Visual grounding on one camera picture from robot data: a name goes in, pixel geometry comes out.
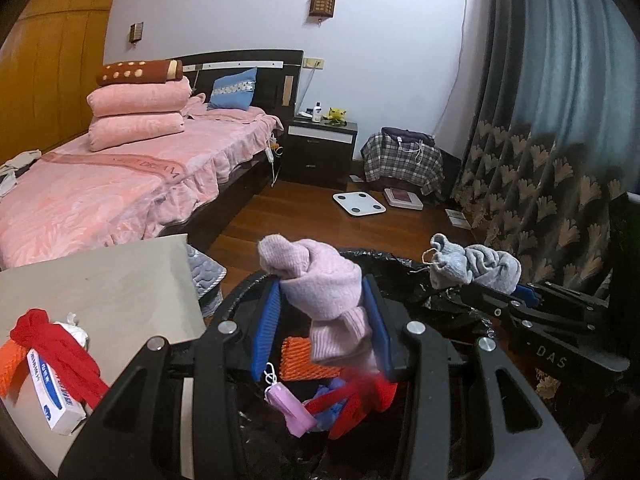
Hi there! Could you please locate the pink bedspread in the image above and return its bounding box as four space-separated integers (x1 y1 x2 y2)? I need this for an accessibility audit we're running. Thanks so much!
0 105 283 268

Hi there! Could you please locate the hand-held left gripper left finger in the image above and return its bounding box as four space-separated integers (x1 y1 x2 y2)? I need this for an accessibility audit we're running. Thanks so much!
57 280 286 480

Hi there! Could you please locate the red knit scarf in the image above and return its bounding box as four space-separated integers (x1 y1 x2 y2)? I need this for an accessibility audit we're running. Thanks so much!
10 309 111 408

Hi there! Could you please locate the dark nightstand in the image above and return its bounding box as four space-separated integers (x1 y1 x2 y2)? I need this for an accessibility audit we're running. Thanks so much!
280 115 359 188

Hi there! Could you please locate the dark garment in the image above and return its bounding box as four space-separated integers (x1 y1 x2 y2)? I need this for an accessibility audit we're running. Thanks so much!
381 126 436 150

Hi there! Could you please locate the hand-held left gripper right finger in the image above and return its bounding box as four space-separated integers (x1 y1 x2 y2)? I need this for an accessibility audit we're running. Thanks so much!
361 276 586 480

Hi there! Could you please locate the red plastic bag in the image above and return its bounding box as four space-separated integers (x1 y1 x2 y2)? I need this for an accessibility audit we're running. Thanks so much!
305 372 401 441

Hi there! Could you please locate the plaid cloth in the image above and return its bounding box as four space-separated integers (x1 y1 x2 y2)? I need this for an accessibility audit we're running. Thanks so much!
361 132 445 196

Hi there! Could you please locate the grey sock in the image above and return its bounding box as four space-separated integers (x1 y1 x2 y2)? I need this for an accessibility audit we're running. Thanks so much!
429 233 522 293

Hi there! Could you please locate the pile of pale clothes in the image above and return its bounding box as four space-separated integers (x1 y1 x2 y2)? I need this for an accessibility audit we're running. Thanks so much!
0 149 43 198

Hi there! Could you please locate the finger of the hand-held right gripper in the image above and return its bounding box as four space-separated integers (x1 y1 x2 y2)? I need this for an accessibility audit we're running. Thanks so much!
459 284 593 335
510 281 612 312

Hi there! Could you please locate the pink sock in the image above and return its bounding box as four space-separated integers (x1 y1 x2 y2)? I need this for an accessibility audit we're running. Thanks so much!
257 234 381 376

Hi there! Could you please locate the white crumpled bag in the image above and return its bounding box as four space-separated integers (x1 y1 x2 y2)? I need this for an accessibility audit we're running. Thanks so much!
52 312 91 352

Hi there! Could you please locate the orange foam net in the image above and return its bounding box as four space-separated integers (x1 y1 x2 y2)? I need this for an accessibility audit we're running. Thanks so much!
277 336 346 383
0 339 30 397

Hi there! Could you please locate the blue plastic bag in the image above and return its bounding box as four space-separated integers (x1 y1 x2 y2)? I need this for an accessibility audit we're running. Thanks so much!
302 379 351 432

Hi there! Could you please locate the dark wooden bed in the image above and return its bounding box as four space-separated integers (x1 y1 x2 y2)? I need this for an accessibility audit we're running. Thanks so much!
0 49 305 261

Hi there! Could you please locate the wooden wardrobe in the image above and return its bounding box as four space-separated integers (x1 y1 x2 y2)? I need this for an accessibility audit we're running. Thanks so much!
0 0 118 161

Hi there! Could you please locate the brown dotted bolster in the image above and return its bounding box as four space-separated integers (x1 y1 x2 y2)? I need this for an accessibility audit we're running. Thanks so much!
96 59 185 86

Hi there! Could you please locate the small pink case with ring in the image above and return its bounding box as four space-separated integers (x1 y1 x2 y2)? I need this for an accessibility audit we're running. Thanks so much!
262 362 308 437

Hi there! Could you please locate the grey quilted pad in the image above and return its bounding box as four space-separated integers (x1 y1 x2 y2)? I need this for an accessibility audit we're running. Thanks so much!
186 244 228 317

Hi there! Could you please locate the white carton with blue print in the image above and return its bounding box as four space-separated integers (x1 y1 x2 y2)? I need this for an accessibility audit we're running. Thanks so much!
27 347 88 436

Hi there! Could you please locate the blue cushion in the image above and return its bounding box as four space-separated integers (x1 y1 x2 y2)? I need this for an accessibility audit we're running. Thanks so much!
206 66 258 111

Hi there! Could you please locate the pink folded pillow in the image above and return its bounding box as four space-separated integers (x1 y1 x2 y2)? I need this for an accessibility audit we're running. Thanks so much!
89 112 187 152
87 76 193 117

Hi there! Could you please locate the white wall cable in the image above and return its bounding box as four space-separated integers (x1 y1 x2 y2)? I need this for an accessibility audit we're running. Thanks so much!
449 0 471 128

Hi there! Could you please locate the white bathroom scale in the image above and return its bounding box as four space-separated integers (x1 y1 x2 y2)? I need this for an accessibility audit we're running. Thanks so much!
333 190 387 218

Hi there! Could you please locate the patterned grey curtain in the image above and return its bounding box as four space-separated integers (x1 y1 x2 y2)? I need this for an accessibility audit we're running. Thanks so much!
447 0 640 396

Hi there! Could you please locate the black bin with bag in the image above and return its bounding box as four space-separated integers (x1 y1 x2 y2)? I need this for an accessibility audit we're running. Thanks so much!
202 247 506 480

